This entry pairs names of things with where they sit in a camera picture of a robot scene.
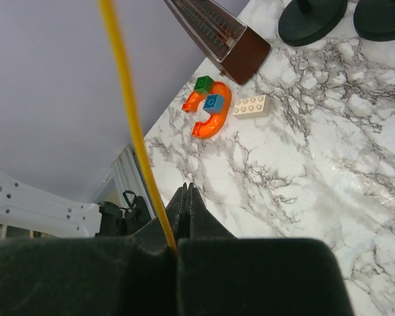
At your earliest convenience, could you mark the yellow cable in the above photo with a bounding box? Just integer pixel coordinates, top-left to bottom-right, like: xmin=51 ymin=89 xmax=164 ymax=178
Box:
xmin=98 ymin=0 xmax=178 ymax=253

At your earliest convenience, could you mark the orange curved track piece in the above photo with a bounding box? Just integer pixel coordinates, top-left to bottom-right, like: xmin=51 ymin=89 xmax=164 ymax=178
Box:
xmin=182 ymin=76 xmax=232 ymax=139

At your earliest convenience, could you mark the aluminium frame rail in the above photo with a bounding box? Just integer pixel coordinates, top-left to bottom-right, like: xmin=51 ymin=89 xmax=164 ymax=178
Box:
xmin=88 ymin=144 xmax=152 ymax=211

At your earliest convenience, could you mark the white toy brick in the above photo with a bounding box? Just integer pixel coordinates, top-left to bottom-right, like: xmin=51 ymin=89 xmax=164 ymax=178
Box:
xmin=232 ymin=95 xmax=271 ymax=120

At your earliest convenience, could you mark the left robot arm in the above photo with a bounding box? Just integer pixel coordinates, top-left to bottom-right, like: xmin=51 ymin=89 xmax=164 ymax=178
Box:
xmin=0 ymin=170 xmax=155 ymax=238

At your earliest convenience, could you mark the brown wooden metronome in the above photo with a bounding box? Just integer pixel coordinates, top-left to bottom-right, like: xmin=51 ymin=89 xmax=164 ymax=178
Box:
xmin=165 ymin=0 xmax=271 ymax=85

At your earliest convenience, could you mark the small blue toy block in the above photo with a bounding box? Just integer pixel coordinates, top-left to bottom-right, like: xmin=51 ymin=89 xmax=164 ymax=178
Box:
xmin=203 ymin=94 xmax=224 ymax=115

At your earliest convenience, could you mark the green toy block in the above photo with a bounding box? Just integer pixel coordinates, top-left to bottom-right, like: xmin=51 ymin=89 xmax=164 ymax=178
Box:
xmin=194 ymin=75 xmax=214 ymax=95

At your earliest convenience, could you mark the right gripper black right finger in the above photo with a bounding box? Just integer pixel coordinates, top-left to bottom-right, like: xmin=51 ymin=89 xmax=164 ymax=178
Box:
xmin=176 ymin=184 xmax=354 ymax=315

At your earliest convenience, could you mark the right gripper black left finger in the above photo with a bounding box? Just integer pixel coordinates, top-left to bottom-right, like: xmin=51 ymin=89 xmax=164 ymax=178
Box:
xmin=0 ymin=182 xmax=188 ymax=316

